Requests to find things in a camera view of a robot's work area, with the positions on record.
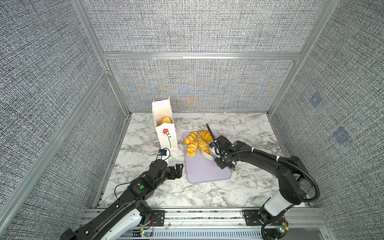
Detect braided bread roll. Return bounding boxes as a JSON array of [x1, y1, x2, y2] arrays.
[[186, 141, 198, 158]]

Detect glazed donut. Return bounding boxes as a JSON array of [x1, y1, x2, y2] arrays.
[[160, 116, 173, 125]]

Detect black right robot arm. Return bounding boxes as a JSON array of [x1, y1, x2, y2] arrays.
[[213, 136, 320, 219]]

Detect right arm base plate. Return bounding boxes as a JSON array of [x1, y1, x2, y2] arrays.
[[242, 209, 289, 233]]

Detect metal tongs with white tips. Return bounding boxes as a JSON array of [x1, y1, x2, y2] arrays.
[[202, 152, 236, 171]]

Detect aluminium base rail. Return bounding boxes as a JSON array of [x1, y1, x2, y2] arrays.
[[80, 207, 337, 240]]

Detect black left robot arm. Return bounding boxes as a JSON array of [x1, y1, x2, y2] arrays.
[[60, 159, 184, 240]]

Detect white paper bag with rose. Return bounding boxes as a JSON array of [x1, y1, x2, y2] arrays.
[[152, 98, 178, 151]]

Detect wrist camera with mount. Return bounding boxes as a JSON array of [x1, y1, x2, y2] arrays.
[[209, 142, 220, 156], [157, 148, 171, 164]]

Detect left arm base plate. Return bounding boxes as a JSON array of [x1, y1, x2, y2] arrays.
[[141, 210, 166, 227]]

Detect black corrugated cable conduit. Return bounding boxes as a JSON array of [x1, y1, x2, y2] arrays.
[[205, 123, 321, 240]]

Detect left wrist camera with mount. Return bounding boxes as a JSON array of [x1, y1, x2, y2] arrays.
[[157, 148, 171, 164]]

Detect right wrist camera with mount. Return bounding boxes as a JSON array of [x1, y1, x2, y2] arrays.
[[209, 142, 220, 156]]

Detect lilac plastic tray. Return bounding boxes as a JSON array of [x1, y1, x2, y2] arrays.
[[183, 145, 232, 184]]

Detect small croissant top left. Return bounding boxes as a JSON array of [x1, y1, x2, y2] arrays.
[[184, 132, 198, 145]]

